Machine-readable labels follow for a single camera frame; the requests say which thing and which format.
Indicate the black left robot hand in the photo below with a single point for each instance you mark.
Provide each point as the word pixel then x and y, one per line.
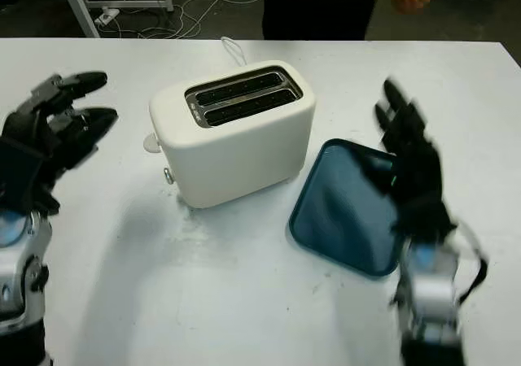
pixel 61 138

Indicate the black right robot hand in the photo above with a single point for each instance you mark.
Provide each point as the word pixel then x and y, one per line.
pixel 419 179

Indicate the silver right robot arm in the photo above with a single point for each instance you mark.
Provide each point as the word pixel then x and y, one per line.
pixel 431 301

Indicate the person in beige hoodie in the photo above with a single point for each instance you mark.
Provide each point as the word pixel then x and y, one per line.
pixel 317 12

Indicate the white two-slot toaster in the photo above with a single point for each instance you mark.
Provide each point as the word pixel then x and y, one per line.
pixel 232 158

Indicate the blue plastic tray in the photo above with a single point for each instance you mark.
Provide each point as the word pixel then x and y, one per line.
pixel 338 211

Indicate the white power strip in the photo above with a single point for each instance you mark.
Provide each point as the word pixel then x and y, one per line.
pixel 106 17

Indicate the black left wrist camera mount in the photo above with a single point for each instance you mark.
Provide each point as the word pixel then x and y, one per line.
pixel 18 175

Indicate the white metal desk frame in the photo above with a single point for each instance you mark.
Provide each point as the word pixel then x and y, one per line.
pixel 81 4

